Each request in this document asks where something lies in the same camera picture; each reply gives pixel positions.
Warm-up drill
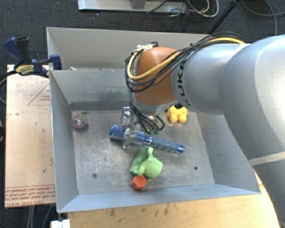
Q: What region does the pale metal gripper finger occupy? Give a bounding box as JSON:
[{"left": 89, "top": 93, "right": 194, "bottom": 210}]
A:
[
  {"left": 120, "top": 106, "right": 132, "bottom": 128},
  {"left": 122, "top": 129, "right": 134, "bottom": 150}
]

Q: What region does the blue and silver ribbed tool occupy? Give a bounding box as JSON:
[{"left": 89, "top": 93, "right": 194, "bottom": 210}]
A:
[{"left": 108, "top": 123, "right": 185, "bottom": 154}]

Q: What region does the grey metal bin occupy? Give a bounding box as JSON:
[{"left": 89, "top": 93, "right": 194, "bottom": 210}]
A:
[{"left": 46, "top": 27, "right": 262, "bottom": 213}]

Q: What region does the light green cup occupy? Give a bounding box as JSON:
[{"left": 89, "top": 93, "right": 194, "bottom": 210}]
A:
[{"left": 130, "top": 146, "right": 163, "bottom": 180}]

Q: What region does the yellow toy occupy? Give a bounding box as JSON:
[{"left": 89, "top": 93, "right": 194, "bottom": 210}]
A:
[{"left": 166, "top": 105, "right": 189, "bottom": 124}]

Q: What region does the red-orange hexagonal block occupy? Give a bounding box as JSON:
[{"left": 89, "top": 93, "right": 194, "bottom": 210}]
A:
[{"left": 130, "top": 175, "right": 148, "bottom": 191}]

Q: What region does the clear glass ball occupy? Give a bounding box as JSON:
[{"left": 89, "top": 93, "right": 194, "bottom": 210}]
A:
[{"left": 70, "top": 114, "right": 88, "bottom": 129}]

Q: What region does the brown cardboard board red print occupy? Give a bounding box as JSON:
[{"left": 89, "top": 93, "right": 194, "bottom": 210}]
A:
[{"left": 4, "top": 64, "right": 57, "bottom": 209}]

